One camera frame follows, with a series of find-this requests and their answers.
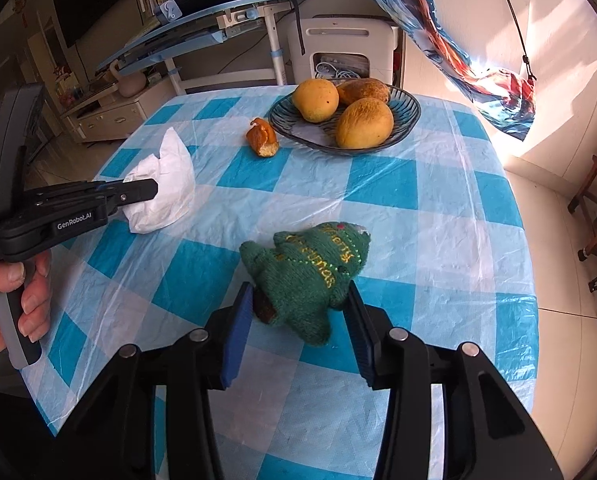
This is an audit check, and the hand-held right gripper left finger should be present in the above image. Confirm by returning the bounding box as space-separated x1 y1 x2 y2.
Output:
53 282 255 480

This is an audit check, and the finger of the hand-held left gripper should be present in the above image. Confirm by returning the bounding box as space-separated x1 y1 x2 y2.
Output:
31 178 158 211

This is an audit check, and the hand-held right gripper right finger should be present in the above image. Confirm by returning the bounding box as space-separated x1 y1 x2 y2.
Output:
346 280 564 480

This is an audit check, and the plain white tissue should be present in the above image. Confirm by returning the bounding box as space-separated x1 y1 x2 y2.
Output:
122 127 196 234

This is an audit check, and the green knitted tree toy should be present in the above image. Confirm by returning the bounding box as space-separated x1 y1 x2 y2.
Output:
240 221 372 346

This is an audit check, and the person's left hand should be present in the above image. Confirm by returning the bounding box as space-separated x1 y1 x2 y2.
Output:
0 250 53 373

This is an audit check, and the cream television stand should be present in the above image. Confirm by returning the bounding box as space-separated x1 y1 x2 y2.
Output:
61 77 176 143

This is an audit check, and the pink vase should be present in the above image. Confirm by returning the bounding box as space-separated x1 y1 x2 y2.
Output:
109 60 146 98

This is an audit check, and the orange bread-shaped toy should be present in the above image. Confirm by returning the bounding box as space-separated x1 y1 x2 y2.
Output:
246 117 279 157

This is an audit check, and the blue white checked tablecloth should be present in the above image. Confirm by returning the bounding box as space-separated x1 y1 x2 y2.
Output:
21 82 539 480

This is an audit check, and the blue study desk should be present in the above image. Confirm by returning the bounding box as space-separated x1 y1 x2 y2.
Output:
96 0 309 98

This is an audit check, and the dark glass fruit plate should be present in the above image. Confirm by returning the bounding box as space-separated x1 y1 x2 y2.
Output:
268 82 422 153

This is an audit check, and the black flat television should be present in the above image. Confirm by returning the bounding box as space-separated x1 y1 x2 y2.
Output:
52 0 134 48

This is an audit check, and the yellow mango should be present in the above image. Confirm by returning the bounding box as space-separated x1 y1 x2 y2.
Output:
335 97 394 149
292 78 339 122

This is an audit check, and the brownish mango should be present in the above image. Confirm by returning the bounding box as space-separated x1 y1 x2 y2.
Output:
337 78 392 107

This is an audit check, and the white air purifier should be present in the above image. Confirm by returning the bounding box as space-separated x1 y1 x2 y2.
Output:
286 16 402 88

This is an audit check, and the white cabinet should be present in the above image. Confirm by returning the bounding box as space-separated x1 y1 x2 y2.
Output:
403 0 597 201

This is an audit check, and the red knot wall ornament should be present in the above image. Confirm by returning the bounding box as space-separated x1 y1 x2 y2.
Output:
11 0 32 28

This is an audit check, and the printed drawstring bag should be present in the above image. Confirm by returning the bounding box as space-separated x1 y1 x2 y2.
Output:
369 0 538 142

